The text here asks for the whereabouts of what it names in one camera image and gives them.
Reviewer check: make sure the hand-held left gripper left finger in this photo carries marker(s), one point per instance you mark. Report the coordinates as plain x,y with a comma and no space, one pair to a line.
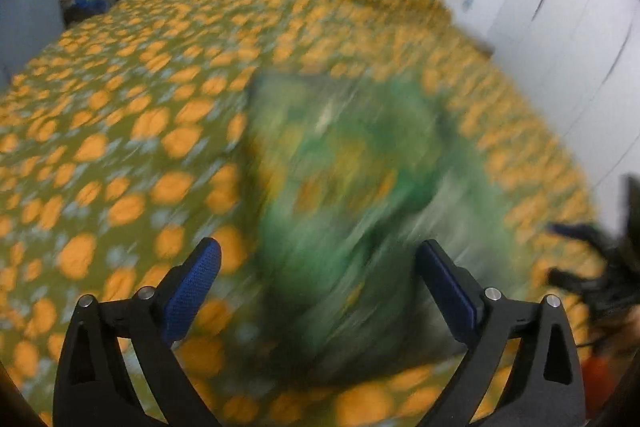
192,292

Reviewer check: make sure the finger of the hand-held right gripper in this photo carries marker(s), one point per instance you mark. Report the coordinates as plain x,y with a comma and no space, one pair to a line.
580,234
575,282

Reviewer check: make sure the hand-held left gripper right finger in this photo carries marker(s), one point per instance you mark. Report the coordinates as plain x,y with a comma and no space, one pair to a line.
450,292

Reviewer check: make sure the green patterned garment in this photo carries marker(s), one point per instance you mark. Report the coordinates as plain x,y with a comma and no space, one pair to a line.
360,187

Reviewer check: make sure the orange cloth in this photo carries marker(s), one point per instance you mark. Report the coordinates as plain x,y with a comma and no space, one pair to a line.
597,382

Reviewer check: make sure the orange dotted green bed blanket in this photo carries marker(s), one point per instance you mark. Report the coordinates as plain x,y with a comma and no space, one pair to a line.
125,132

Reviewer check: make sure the white wardrobe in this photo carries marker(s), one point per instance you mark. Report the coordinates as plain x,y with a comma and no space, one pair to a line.
575,32

